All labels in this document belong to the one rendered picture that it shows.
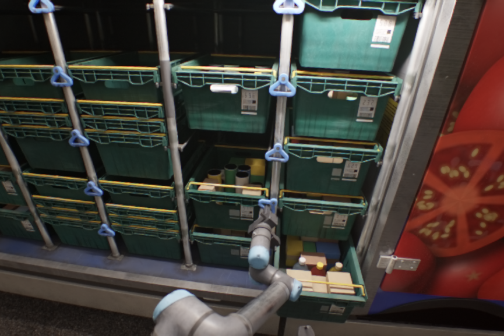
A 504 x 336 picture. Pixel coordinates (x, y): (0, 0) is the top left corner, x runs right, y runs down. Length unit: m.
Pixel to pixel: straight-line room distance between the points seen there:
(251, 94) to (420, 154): 0.65
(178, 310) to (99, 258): 1.13
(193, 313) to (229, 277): 0.82
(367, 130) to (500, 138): 0.43
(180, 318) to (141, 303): 1.05
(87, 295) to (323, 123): 1.67
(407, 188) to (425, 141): 0.19
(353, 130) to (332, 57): 0.30
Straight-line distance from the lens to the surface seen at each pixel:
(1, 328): 2.75
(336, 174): 1.23
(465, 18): 1.02
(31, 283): 2.24
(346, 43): 1.08
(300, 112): 1.11
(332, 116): 1.12
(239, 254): 1.55
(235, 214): 1.36
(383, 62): 1.13
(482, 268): 1.56
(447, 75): 1.02
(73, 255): 1.98
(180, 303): 0.82
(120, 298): 1.89
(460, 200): 1.25
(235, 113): 1.12
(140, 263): 1.76
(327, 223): 1.38
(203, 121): 1.17
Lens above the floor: 1.89
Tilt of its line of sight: 29 degrees down
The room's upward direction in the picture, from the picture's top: 2 degrees clockwise
